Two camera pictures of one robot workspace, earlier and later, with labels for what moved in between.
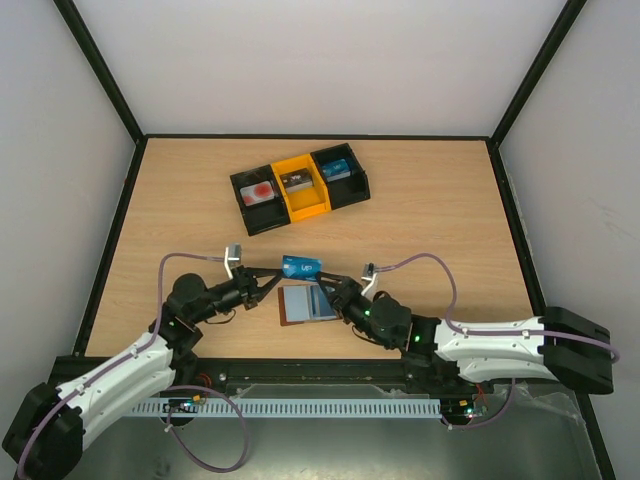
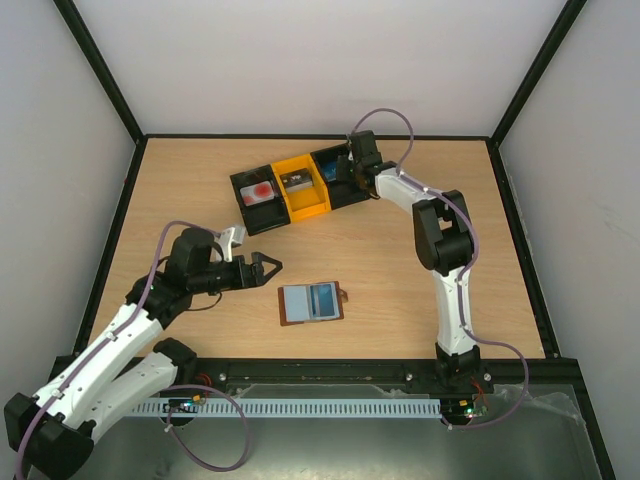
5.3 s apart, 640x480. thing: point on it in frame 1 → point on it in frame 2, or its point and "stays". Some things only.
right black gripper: [341, 292] → [358, 163]
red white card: [257, 193] stays
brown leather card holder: [304, 304] stays
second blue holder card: [320, 306] stays
